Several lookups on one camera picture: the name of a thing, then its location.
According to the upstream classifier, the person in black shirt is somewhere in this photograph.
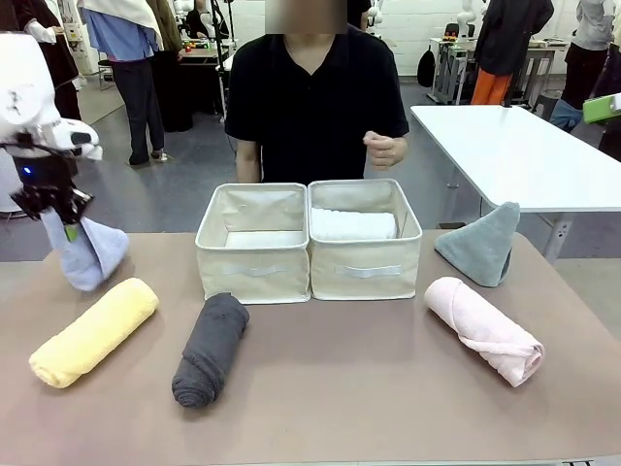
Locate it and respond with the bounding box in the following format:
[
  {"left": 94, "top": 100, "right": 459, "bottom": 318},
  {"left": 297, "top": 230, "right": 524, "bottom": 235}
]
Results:
[{"left": 224, "top": 0, "right": 411, "bottom": 184}]

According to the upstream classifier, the lavender blue cone towel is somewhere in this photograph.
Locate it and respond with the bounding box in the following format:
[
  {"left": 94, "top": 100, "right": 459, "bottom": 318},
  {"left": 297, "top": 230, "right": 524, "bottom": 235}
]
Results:
[{"left": 39, "top": 206, "right": 131, "bottom": 293}]

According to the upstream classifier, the pink towel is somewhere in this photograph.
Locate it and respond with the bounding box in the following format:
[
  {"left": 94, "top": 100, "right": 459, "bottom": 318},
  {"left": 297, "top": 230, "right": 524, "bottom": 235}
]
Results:
[{"left": 423, "top": 276, "right": 546, "bottom": 388}]

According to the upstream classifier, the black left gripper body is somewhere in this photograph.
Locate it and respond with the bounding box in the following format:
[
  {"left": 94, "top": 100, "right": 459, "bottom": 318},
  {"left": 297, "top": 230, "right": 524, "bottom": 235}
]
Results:
[{"left": 0, "top": 144, "right": 80, "bottom": 196}]

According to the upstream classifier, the beige fabric storage box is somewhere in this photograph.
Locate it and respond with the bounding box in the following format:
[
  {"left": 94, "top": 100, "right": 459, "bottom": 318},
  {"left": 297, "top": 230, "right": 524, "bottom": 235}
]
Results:
[
  {"left": 307, "top": 178, "right": 423, "bottom": 301},
  {"left": 194, "top": 183, "right": 311, "bottom": 306}
]

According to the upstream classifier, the table with colourful items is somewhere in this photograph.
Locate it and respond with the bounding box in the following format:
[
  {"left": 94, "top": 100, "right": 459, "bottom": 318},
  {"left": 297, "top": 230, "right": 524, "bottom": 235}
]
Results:
[{"left": 177, "top": 41, "right": 234, "bottom": 117}]

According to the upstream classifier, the dark grey towel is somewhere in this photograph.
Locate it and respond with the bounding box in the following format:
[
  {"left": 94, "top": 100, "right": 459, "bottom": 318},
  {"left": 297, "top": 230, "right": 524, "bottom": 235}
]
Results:
[{"left": 171, "top": 291, "right": 251, "bottom": 409}]

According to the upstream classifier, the person in dark vest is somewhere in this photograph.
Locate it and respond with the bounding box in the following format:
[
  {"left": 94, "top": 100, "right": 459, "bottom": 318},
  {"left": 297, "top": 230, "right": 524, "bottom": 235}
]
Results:
[{"left": 12, "top": 0, "right": 83, "bottom": 122}]

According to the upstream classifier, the person in orange trousers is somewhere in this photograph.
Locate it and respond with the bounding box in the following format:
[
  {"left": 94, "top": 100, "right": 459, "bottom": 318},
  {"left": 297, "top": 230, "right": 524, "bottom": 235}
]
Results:
[{"left": 473, "top": 0, "right": 555, "bottom": 107}]

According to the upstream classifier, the yellow towel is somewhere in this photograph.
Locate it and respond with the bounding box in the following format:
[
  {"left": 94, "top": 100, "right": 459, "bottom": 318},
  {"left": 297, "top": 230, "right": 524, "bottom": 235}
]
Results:
[{"left": 28, "top": 277, "right": 161, "bottom": 389}]

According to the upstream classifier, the blue cloth bundle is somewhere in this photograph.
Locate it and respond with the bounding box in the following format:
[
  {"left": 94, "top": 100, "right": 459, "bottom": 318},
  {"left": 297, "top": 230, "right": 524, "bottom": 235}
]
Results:
[{"left": 550, "top": 99, "right": 586, "bottom": 132}]

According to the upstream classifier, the grey metal rack table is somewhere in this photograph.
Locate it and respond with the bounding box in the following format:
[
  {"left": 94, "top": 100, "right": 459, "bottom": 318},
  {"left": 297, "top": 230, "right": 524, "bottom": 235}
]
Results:
[{"left": 426, "top": 38, "right": 479, "bottom": 106}]

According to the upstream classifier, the black bag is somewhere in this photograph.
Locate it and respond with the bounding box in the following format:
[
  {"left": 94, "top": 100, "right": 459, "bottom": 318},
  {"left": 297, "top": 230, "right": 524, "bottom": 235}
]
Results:
[{"left": 416, "top": 48, "right": 437, "bottom": 88}]

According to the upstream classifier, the white air purifier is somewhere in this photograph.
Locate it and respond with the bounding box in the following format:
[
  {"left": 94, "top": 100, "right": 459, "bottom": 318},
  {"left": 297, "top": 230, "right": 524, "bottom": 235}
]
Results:
[{"left": 0, "top": 145, "right": 28, "bottom": 217}]

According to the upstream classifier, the person's left hand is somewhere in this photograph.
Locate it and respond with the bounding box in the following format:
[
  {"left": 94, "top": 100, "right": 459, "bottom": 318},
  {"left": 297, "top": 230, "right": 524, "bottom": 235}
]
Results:
[{"left": 362, "top": 129, "right": 408, "bottom": 171}]

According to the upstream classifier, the person in blue shirt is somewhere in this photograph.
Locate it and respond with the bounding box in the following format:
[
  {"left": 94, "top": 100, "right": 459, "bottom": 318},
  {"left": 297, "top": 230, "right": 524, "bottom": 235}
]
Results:
[{"left": 80, "top": 0, "right": 169, "bottom": 167}]

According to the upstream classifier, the white table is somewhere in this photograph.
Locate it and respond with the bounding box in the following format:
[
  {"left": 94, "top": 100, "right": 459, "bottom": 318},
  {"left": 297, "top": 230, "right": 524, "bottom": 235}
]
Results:
[{"left": 409, "top": 105, "right": 621, "bottom": 263}]

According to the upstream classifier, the person in brown coat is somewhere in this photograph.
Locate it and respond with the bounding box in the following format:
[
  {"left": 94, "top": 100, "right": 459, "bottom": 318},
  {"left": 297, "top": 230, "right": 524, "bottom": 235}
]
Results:
[{"left": 145, "top": 0, "right": 195, "bottom": 133}]

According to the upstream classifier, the white rolled towel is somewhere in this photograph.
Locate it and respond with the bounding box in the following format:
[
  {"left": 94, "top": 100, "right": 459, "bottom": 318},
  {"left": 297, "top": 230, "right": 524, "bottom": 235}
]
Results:
[{"left": 310, "top": 207, "right": 399, "bottom": 241}]

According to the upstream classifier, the person's right forearm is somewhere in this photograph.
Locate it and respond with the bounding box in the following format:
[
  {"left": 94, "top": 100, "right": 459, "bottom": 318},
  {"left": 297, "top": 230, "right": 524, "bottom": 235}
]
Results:
[{"left": 235, "top": 138, "right": 266, "bottom": 184}]

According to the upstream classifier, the person in grey top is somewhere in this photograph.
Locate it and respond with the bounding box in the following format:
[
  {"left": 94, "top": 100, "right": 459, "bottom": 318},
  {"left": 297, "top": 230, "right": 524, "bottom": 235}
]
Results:
[{"left": 562, "top": 0, "right": 621, "bottom": 156}]

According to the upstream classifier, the grey green cone towel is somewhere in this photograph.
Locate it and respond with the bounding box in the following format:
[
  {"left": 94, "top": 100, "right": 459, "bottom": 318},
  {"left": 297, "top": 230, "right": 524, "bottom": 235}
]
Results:
[{"left": 433, "top": 201, "right": 521, "bottom": 288}]

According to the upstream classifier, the green box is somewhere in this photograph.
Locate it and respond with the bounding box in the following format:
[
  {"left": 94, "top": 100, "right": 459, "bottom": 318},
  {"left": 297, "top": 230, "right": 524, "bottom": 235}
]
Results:
[{"left": 581, "top": 94, "right": 621, "bottom": 125}]

